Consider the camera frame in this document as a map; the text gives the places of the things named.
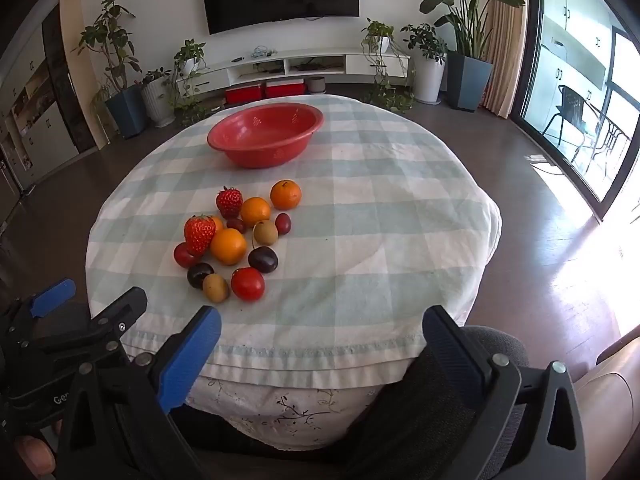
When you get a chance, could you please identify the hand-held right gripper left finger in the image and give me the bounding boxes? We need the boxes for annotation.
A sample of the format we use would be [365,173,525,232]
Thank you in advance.
[52,305,222,480]

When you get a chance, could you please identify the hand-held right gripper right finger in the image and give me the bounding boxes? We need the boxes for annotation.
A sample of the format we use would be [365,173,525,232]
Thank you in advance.
[422,305,588,480]

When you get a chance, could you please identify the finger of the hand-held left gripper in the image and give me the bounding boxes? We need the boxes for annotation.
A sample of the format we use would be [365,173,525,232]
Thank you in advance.
[0,279,77,341]
[40,287,148,356]

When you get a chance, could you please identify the brown-green kiwi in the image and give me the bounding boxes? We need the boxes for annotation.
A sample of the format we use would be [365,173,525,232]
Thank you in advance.
[202,273,231,304]
[252,220,279,246]

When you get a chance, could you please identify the red cherry tomato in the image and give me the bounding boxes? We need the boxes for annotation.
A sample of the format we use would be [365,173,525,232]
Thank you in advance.
[230,267,266,302]
[173,242,203,269]

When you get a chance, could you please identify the red strawberry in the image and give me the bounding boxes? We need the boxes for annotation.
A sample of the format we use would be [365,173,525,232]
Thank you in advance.
[216,186,244,219]
[183,215,217,256]

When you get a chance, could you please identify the smooth orange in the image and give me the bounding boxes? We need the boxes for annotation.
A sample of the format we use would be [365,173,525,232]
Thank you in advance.
[209,228,248,266]
[241,197,272,228]

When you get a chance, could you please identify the dark cherry with stem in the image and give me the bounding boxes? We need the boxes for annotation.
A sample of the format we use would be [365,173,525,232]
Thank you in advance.
[248,240,279,274]

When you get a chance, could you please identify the red plastic colander bowl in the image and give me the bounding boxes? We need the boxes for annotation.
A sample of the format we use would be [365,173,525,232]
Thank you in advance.
[207,102,325,169]

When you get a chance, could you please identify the person's left hand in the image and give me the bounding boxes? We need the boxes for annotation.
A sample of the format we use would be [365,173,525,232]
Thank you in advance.
[14,434,57,477]

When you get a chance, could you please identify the person's dark grey clothing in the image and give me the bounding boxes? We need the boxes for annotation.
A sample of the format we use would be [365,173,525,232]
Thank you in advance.
[170,325,531,480]

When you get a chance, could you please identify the beige sofa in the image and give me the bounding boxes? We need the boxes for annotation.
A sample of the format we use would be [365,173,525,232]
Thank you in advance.
[570,325,640,480]

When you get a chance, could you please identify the green checked tablecloth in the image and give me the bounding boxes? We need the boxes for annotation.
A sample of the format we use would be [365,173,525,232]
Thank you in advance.
[85,94,502,388]

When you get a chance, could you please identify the tall tree in blue pot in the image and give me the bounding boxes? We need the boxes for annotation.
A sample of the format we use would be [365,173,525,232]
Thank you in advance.
[75,0,148,138]

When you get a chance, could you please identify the plant in ribbed white pot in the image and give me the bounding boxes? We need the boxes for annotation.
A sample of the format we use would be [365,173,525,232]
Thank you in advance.
[140,67,176,128]

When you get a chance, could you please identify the dark tall cabinet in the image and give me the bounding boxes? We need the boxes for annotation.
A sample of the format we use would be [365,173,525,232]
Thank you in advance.
[41,0,108,153]

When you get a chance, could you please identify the red storage box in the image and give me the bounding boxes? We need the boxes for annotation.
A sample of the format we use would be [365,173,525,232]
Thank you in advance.
[225,82,265,105]
[265,79,306,99]

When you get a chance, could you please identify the trailing plant in white pot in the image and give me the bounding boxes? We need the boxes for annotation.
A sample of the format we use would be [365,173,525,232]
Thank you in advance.
[170,39,213,126]
[360,17,417,113]

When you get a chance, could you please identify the balcony table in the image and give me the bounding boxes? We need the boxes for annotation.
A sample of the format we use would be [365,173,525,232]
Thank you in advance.
[582,110,632,173]

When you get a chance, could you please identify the large-leaf plant in dark pot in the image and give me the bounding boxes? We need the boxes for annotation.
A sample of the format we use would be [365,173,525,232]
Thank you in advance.
[397,0,526,112]

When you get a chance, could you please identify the bushy plant in white pot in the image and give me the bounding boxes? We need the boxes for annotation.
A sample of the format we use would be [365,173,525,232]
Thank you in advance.
[400,22,448,106]

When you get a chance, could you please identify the black balcony chair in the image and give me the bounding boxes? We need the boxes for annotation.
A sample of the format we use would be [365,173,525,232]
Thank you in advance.
[542,85,601,161]

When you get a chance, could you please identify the glass sliding door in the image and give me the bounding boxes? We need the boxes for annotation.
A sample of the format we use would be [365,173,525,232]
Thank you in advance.
[510,0,640,223]

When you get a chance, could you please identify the white television console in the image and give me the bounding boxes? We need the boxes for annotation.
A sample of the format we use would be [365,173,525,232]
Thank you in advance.
[192,47,412,92]

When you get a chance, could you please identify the beige curtain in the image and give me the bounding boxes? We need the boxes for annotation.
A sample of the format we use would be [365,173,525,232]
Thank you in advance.
[482,0,531,118]

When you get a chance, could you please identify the white balcony cabinets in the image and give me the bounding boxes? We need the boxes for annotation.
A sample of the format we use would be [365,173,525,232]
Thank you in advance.
[542,0,631,106]

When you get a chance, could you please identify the white wall cabinet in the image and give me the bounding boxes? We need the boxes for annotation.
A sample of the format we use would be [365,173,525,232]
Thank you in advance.
[0,25,81,196]

